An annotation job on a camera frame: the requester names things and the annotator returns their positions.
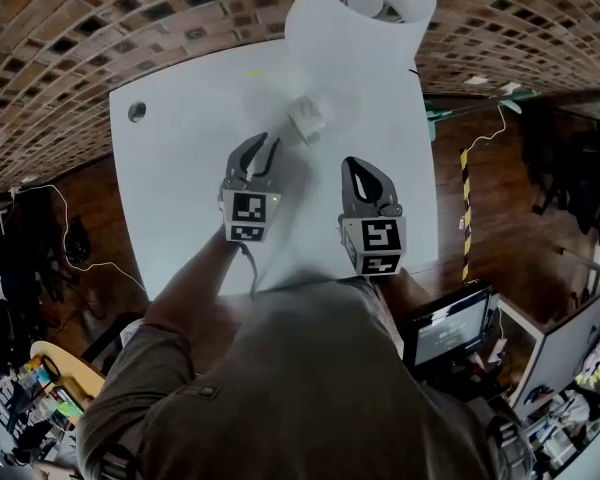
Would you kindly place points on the white shade table lamp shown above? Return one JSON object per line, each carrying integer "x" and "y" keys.
{"x": 340, "y": 43}

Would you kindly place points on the white table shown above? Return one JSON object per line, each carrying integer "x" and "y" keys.
{"x": 180, "y": 178}

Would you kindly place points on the person's grey shirt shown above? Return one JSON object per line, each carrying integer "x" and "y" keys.
{"x": 300, "y": 393}

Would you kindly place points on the black office chair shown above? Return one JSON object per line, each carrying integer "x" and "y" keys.
{"x": 570, "y": 173}

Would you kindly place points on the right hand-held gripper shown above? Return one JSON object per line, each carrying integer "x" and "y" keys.
{"x": 380, "y": 240}

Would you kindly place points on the yellow black striped floor strip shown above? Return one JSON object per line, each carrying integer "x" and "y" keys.
{"x": 466, "y": 208}

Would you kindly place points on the black computer monitor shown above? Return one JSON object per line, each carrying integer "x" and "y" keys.
{"x": 447, "y": 328}

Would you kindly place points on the round wooden table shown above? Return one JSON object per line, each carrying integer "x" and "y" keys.
{"x": 70, "y": 368}

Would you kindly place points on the green mop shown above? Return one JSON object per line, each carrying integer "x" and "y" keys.
{"x": 432, "y": 118}

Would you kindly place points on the person's right forearm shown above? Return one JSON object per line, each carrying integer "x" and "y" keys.
{"x": 392, "y": 313}

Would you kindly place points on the person's left forearm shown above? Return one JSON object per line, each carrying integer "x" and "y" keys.
{"x": 195, "y": 288}

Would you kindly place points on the white wall socket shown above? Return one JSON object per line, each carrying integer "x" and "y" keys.
{"x": 474, "y": 80}

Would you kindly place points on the white partition cabinet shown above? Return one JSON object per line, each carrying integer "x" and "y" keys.
{"x": 565, "y": 338}

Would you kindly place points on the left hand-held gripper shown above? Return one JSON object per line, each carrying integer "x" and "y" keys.
{"x": 247, "y": 210}

